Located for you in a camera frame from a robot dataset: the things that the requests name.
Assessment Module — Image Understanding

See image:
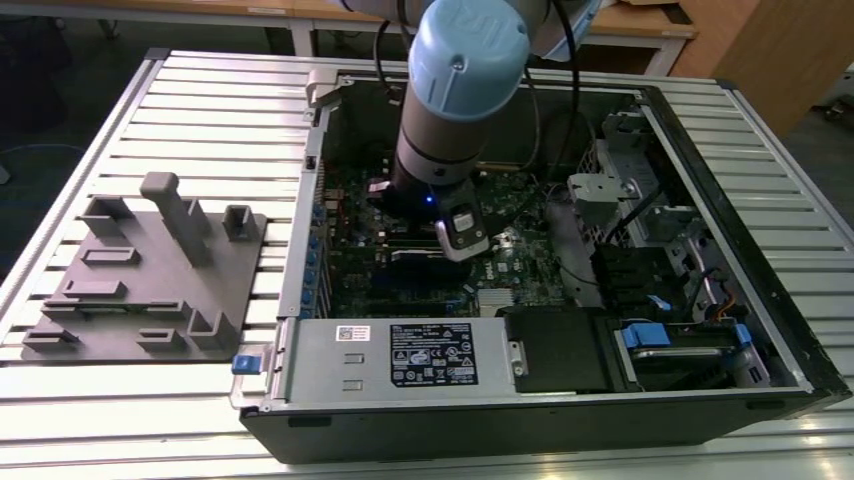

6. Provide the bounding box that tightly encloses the black plastic fan shroud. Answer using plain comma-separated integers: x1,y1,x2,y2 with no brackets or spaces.
500,305,627,395

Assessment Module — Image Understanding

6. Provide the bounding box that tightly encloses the office chair base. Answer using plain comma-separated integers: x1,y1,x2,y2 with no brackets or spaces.
816,69,854,121

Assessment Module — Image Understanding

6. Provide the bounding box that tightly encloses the hard disk in blue carrier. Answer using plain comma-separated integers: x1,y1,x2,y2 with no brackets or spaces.
616,322,752,392

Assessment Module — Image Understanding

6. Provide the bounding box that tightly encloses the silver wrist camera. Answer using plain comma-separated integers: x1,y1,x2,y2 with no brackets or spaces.
434,197,492,264

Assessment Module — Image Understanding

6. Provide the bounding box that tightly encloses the silver chipset heatsink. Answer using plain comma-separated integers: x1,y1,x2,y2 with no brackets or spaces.
476,286,520,308

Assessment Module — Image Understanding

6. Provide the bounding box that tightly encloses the black graphics card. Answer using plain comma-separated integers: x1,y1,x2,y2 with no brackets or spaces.
388,248,478,290

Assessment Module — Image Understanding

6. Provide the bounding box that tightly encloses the black plastic disk bay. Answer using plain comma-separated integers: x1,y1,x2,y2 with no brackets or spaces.
590,244,676,314

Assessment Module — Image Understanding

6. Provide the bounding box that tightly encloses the grey parts rack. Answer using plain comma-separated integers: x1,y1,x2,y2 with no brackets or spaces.
20,172,269,362

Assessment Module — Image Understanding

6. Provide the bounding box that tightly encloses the thin black cable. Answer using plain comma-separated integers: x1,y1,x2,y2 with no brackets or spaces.
603,188,663,246

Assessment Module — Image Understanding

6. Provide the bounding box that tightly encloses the silver power supply unit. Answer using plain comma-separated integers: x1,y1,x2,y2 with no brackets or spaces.
265,315,520,402

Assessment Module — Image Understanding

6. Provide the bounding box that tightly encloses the wooden desk white frame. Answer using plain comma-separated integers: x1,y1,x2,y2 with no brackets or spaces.
59,0,315,59
309,0,699,76

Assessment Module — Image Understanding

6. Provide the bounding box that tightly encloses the black open PC case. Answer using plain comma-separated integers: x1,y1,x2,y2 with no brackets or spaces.
237,68,852,464

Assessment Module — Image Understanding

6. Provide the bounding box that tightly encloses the wooden cabinet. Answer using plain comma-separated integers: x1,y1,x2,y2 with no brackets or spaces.
670,0,854,137

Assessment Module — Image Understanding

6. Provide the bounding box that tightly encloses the coloured wire bundle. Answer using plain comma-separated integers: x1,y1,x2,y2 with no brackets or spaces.
704,292,746,321

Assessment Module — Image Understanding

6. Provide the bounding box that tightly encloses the green motherboard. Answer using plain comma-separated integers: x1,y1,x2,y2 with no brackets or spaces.
317,162,586,320

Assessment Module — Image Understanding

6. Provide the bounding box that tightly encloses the silver metal drive cage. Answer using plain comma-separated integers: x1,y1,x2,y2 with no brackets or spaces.
566,112,719,261

